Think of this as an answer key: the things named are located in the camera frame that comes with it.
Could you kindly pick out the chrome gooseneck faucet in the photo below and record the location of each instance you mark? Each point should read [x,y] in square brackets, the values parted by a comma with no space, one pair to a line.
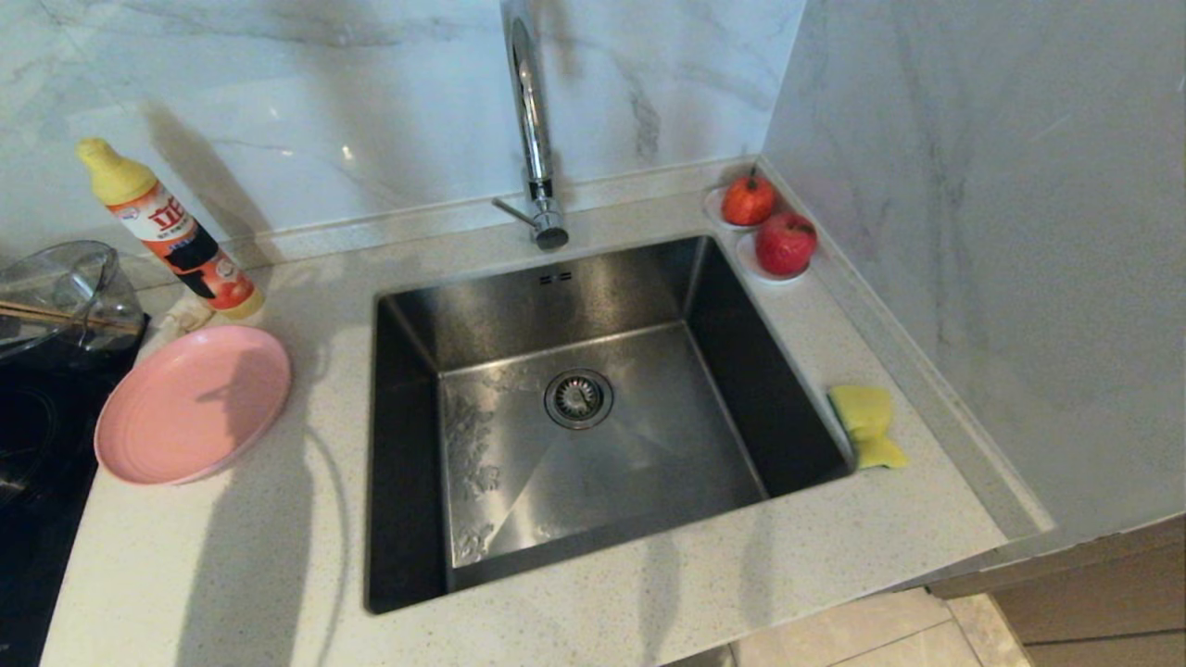
[533,139]

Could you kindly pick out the yellow sponge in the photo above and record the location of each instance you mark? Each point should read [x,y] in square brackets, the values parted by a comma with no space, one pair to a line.
[864,415]

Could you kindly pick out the pink plate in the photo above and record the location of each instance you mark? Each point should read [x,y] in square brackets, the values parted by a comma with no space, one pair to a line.
[195,408]

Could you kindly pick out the orange dish soap bottle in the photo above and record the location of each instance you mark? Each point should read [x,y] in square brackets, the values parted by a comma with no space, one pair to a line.
[185,248]

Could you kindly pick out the wooden chopstick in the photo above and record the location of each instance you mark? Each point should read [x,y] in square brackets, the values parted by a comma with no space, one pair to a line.
[46,311]
[46,320]

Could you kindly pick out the stainless steel sink basin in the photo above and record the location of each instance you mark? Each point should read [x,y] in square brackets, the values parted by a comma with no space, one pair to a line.
[649,445]

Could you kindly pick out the round metal drain strainer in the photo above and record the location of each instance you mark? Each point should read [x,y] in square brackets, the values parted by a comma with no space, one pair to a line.
[578,398]

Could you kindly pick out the small white dish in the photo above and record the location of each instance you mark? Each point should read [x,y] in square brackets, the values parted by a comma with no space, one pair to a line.
[712,209]
[747,266]

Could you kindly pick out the red toy tomato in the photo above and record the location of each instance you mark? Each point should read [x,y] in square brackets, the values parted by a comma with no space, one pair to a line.
[748,202]

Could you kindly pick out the red toy apple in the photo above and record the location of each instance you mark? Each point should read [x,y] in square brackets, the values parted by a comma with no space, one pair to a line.
[786,244]

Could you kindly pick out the clear glass cup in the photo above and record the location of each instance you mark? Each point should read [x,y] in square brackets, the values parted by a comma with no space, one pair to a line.
[125,315]

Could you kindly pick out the clear glass bowl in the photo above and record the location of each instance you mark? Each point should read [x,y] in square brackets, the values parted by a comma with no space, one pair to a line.
[46,273]

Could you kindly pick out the black induction cooktop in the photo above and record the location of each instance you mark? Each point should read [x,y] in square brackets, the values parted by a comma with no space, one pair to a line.
[46,482]

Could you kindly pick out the light wooden cabinet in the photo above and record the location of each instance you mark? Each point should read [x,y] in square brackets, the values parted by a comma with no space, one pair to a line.
[1093,602]

